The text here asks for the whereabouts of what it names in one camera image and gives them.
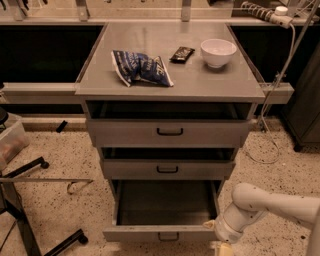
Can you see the grey drawer cabinet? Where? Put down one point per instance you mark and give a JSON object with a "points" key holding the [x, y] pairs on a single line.
{"points": [[194, 80]]}

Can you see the metal bar with hook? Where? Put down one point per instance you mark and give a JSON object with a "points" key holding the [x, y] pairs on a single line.
{"points": [[69, 181]]}

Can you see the clear plastic storage box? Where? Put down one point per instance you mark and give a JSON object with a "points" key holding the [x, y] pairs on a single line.
{"points": [[13, 139]]}

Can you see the white bowl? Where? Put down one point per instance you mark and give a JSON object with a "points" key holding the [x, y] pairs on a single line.
{"points": [[217, 52]]}

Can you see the blue chip bag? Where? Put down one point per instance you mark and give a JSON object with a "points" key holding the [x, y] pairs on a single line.
{"points": [[132, 67]]}

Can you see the grey top drawer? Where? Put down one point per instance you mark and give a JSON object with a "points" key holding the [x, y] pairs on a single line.
{"points": [[165, 124]]}

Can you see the grey drawer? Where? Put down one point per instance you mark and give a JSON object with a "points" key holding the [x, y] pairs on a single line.
{"points": [[163, 211], [165, 124], [167, 163]]}

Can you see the dark side cabinet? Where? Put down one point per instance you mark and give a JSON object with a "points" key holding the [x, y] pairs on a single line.
{"points": [[302, 113]]}

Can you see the white power strip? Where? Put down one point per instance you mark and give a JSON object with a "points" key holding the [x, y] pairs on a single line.
{"points": [[265, 14]]}

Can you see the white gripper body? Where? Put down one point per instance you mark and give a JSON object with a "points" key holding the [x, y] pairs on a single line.
{"points": [[224, 230]]}

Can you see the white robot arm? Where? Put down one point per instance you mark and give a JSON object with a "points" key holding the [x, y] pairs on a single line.
{"points": [[251, 203]]}

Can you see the black snack packet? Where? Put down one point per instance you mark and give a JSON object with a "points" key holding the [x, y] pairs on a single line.
{"points": [[182, 54]]}

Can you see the grey bottom drawer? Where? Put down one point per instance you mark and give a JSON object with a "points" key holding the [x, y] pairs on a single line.
{"points": [[163, 211]]}

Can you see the grey middle drawer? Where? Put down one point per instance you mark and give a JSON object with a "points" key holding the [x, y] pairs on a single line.
{"points": [[167, 163]]}

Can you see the small black floor object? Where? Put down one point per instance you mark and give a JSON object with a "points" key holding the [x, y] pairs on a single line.
{"points": [[61, 126]]}

